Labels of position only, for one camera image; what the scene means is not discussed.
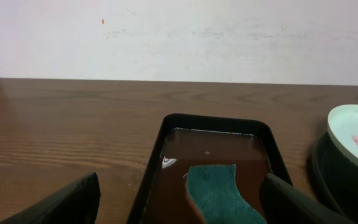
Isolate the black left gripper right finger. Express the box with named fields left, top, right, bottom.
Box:
left=259, top=173, right=352, bottom=224

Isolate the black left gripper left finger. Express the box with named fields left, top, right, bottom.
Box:
left=0, top=172, right=101, bottom=224

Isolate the green and yellow sponge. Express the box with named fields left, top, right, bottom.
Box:
left=186, top=164, right=267, bottom=224

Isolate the round black tray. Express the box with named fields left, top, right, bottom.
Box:
left=308, top=133, right=358, bottom=223

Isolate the black rectangular water tray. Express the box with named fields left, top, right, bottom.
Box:
left=127, top=114, right=291, bottom=223

